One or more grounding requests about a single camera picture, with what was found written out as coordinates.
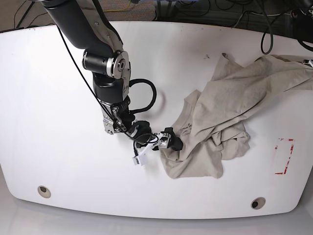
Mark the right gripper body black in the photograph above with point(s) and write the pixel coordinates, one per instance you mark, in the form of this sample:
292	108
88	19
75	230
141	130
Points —
166	140

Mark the beige t-shirt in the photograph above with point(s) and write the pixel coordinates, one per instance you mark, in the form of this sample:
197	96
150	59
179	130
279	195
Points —
210	125

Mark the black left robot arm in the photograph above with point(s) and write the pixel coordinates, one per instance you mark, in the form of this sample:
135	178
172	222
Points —
303	22

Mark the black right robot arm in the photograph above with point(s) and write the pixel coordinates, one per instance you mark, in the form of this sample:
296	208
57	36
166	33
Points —
85	25

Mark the right table grommet hole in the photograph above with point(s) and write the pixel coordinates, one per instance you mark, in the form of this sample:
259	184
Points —
258	203

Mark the table grommet hole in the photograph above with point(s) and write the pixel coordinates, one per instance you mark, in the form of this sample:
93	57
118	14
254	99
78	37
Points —
258	203
44	192

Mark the red tape rectangle marking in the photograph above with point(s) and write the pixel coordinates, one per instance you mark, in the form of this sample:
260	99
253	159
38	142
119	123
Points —
282	155

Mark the left table grommet hole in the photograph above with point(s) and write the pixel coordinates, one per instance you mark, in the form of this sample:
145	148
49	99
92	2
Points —
44	192

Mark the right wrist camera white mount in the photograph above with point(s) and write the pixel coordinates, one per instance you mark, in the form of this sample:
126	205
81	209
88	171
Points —
140	157

